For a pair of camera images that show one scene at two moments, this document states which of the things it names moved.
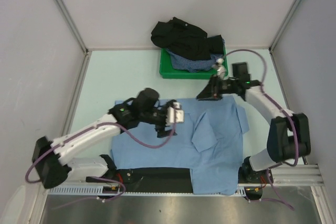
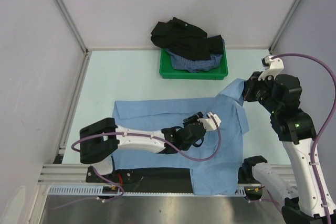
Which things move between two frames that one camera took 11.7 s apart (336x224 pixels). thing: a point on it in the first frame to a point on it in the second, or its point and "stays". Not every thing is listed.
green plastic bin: (167, 72) stays
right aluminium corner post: (297, 1) stays
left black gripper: (159, 128) to (193, 117)
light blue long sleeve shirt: (209, 142) stays
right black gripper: (211, 92) to (251, 83)
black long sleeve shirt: (182, 38) stays
